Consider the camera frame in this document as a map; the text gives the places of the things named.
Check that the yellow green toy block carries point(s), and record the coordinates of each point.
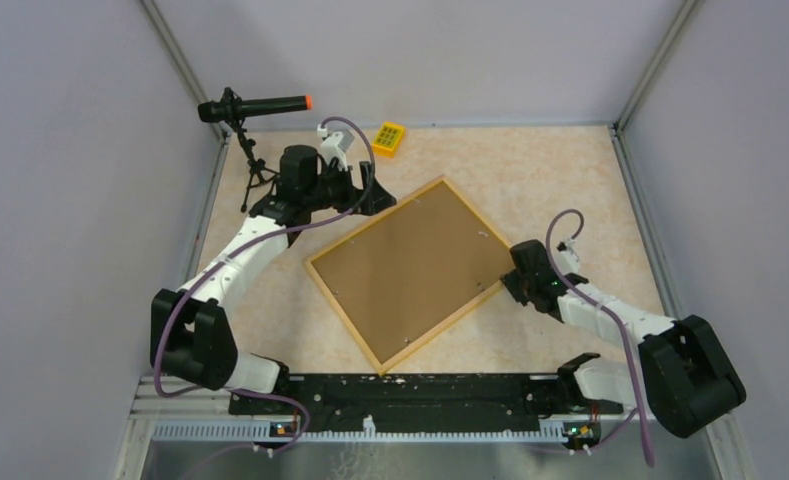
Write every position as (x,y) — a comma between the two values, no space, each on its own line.
(388,139)

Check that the aluminium front rail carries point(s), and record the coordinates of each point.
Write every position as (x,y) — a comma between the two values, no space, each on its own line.
(194,436)

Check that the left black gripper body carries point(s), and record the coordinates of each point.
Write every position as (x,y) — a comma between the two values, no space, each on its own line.
(335,189)

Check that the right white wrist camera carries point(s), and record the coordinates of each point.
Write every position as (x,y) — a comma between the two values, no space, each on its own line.
(566,258)

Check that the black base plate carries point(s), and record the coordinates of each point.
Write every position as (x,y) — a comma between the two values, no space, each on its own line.
(424,403)

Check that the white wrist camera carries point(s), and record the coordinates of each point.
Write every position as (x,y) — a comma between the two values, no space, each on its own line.
(334,146)
(566,258)

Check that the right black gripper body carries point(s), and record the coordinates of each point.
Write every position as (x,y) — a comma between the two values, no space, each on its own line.
(518,286)

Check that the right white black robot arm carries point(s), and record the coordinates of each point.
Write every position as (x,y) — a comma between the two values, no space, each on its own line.
(679,365)

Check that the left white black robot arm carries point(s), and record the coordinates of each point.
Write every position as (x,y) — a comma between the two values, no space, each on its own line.
(191,336)

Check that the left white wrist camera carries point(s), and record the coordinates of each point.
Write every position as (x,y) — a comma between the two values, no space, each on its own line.
(334,146)

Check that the wooden yellow picture frame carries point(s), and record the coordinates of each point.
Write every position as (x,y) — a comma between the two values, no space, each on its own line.
(367,351)

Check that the black microphone on tripod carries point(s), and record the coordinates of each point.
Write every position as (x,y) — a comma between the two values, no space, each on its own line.
(232,110)

